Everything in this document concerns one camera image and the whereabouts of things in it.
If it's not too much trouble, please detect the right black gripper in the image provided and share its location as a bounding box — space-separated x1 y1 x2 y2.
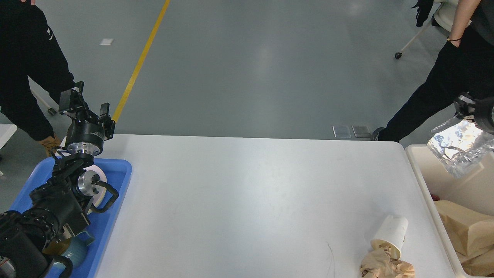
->
454 93 494 134

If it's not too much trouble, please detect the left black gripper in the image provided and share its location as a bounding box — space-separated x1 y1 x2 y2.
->
58 81 116 156

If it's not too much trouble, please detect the aluminium foil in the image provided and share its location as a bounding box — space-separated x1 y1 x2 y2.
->
427 117 494 178

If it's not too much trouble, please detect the pink plate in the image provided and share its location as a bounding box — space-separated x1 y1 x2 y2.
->
85 165 107 207

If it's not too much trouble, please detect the dark green mug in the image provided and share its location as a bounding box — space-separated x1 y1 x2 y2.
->
42 229 95 269

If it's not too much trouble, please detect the paper cup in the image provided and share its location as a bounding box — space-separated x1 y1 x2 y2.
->
370 215 409 260

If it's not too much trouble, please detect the brown paper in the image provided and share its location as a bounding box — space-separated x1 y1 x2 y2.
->
360 246 415 278

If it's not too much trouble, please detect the large brown paper bag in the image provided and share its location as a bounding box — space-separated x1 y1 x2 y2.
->
455 248 494 276

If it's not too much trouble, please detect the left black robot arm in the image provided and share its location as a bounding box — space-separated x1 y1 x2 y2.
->
0 81 119 278

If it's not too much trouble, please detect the person in black walking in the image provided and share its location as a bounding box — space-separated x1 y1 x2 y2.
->
372 0 494 142

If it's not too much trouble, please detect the blue plastic tray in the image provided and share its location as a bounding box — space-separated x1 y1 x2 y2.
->
9 158 132 278

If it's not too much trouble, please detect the white plastic bin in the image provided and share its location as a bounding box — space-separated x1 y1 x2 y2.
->
405 145 494 278

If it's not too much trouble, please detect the white side table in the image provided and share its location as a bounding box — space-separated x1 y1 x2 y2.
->
0 124 17 149

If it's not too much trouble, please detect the person in black left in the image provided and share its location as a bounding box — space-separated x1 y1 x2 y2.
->
0 0 75 156

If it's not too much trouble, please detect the white office chair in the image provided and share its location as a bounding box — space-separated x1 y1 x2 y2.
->
394 0 458 59

